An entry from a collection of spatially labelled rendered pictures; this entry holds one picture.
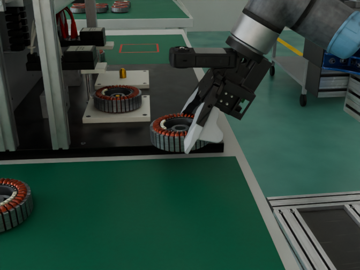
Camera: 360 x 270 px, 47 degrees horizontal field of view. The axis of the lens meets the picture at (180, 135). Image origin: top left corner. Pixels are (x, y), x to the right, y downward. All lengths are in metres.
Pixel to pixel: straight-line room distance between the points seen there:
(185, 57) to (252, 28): 0.12
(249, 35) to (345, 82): 0.66
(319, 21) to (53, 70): 0.46
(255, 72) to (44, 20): 0.37
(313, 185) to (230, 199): 1.61
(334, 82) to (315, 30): 0.60
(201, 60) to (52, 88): 0.28
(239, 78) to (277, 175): 1.62
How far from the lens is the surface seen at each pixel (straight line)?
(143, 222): 0.64
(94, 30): 1.18
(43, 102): 0.98
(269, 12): 0.70
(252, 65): 0.74
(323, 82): 1.29
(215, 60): 0.71
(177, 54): 0.70
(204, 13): 6.38
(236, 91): 0.72
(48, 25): 0.76
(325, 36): 0.72
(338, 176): 2.42
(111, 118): 0.93
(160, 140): 0.73
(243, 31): 0.71
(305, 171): 2.41
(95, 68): 0.96
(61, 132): 0.82
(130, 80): 1.20
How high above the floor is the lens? 1.12
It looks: 24 degrees down
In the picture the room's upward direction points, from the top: straight up
